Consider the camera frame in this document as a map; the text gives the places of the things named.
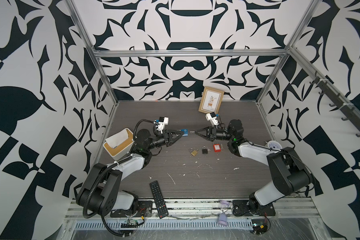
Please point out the brass padlock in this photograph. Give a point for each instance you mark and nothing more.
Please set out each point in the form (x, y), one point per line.
(193, 151)

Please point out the white alarm clock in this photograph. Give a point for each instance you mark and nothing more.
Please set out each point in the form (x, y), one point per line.
(274, 145)

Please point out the left circuit board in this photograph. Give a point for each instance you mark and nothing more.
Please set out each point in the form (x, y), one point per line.
(133, 223)

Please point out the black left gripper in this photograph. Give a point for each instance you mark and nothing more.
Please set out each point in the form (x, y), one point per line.
(170, 140)

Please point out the circuit board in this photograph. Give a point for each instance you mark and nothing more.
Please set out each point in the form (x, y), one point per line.
(133, 223)
(262, 227)

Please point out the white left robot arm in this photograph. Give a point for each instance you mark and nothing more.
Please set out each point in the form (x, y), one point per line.
(101, 194)

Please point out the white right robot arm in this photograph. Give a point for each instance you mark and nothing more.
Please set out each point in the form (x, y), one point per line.
(289, 174)

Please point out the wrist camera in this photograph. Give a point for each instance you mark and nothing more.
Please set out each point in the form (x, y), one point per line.
(160, 124)
(213, 118)

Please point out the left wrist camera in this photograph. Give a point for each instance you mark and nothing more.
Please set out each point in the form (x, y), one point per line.
(160, 124)

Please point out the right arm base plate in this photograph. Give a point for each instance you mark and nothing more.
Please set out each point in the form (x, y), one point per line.
(251, 208)

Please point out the black padlock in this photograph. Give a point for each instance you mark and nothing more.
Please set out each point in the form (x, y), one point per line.
(205, 150)

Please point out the blue padlock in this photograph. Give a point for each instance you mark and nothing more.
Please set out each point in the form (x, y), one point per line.
(185, 132)

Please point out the right circuit board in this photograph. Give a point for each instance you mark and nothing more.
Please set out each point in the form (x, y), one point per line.
(262, 227)

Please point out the black remote control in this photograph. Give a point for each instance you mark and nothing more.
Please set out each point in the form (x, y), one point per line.
(159, 200)

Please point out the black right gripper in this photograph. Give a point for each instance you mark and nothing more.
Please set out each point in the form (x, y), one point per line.
(213, 134)

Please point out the purple hourglass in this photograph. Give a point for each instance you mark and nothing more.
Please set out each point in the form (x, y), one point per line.
(223, 219)

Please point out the gold picture frame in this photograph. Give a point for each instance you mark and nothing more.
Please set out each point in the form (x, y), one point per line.
(211, 100)

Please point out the white slotted cable duct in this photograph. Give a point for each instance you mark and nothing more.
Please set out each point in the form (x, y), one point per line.
(172, 224)

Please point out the red padlock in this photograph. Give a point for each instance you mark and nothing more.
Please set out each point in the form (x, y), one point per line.
(217, 147)

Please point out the grey wall hook rack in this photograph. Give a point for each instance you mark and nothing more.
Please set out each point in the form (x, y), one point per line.
(338, 100)

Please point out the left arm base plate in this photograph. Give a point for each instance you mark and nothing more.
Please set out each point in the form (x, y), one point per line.
(138, 209)

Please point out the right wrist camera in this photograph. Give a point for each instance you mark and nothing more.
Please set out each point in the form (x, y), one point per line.
(213, 118)

